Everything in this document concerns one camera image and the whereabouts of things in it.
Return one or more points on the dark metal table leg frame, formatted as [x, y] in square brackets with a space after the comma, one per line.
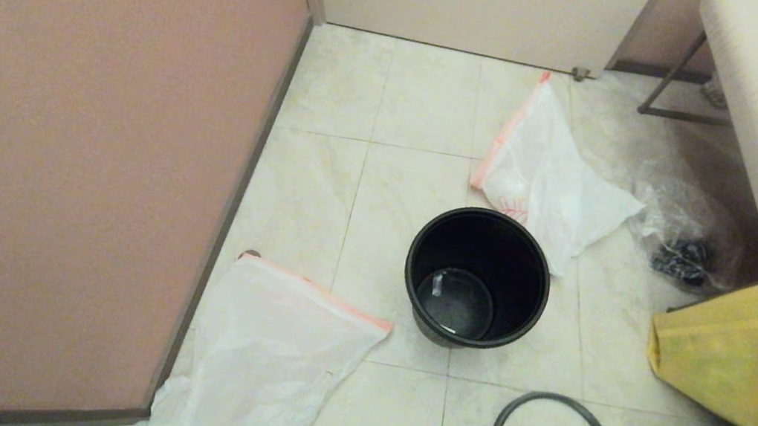
[686, 117]

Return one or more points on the small metal door stopper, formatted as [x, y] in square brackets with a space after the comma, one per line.
[580, 74]

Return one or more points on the beige door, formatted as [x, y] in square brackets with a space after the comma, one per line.
[478, 2]

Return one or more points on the clear crumpled plastic bag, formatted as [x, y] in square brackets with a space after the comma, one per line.
[680, 209]

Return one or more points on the black round trash bin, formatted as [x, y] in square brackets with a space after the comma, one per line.
[486, 251]

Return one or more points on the yellow fabric tote bag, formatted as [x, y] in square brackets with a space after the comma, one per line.
[726, 355]

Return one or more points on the small grey bottle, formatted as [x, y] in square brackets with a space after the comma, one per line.
[714, 92]

